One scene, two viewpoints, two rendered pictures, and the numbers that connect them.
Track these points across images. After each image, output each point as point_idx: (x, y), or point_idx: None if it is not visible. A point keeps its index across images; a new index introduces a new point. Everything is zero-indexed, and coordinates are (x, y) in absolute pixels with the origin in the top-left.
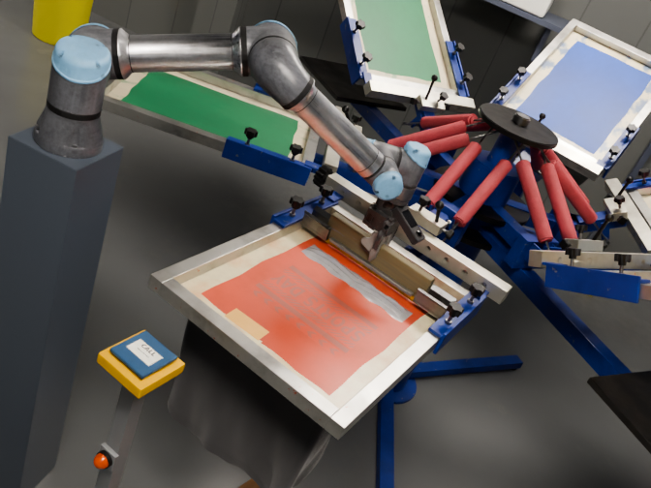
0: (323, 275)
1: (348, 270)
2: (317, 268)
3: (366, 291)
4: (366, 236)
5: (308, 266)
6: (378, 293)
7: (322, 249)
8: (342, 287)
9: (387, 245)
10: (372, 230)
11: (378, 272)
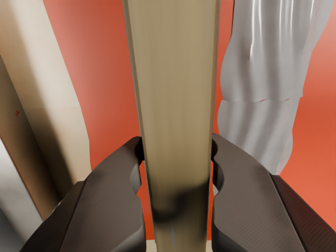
0: (317, 160)
1: (239, 141)
2: (300, 181)
3: (306, 39)
4: (200, 250)
5: (311, 194)
6: (278, 1)
7: (211, 214)
8: (328, 104)
9: (124, 168)
10: (23, 214)
11: (216, 75)
